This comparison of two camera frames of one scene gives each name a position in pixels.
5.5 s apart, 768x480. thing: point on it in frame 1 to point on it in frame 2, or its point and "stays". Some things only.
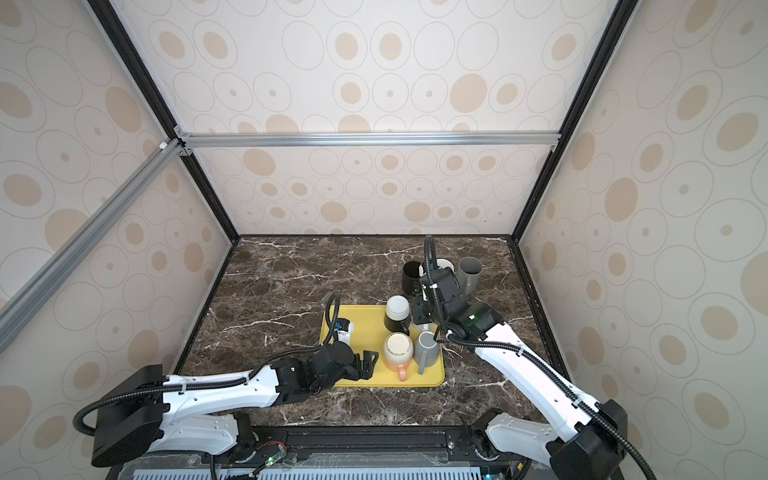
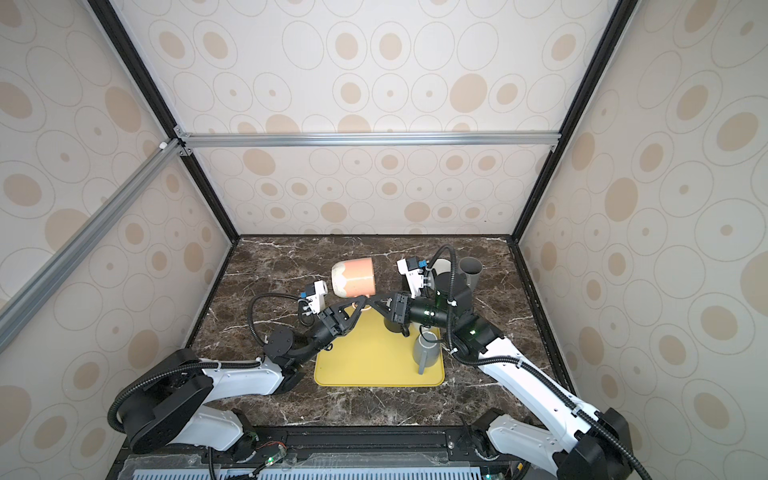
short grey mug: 427,351 stays
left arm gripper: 368,372 to 331,321
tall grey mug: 469,272 stays
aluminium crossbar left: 33,294 stays
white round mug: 443,263 stays
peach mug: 398,352 to 353,278
